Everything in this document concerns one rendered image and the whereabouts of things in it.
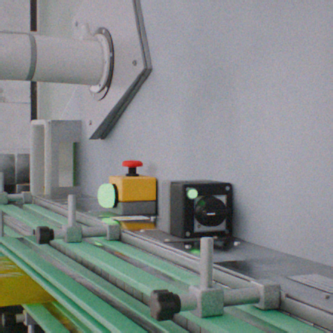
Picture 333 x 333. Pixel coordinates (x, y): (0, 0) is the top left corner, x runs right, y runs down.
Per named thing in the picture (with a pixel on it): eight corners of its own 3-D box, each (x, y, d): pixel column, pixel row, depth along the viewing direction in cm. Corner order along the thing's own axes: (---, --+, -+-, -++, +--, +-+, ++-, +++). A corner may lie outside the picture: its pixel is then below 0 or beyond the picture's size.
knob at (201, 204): (221, 225, 102) (233, 228, 99) (193, 227, 100) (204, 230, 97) (221, 195, 101) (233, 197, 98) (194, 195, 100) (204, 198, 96)
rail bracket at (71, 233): (115, 237, 113) (34, 241, 108) (115, 192, 113) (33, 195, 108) (123, 241, 110) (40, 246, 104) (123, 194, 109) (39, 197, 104)
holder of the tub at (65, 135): (63, 221, 190) (35, 222, 187) (63, 120, 189) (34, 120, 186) (81, 230, 174) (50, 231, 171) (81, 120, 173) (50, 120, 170)
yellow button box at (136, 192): (144, 210, 135) (108, 212, 132) (144, 172, 135) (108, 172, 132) (158, 214, 129) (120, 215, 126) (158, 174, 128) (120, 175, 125)
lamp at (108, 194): (110, 206, 131) (95, 207, 130) (110, 182, 131) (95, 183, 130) (118, 208, 127) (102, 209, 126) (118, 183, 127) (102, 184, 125)
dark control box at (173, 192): (209, 229, 110) (160, 232, 107) (209, 178, 110) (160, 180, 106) (235, 236, 102) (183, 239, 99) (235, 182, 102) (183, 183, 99)
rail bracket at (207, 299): (265, 301, 71) (144, 314, 66) (267, 230, 71) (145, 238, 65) (288, 311, 68) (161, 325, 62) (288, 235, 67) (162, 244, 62)
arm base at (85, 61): (85, 44, 158) (18, 38, 151) (103, 11, 148) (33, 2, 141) (94, 103, 152) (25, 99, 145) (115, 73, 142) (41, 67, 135)
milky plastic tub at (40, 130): (61, 202, 190) (30, 204, 186) (61, 120, 189) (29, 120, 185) (79, 209, 174) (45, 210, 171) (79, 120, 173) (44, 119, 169)
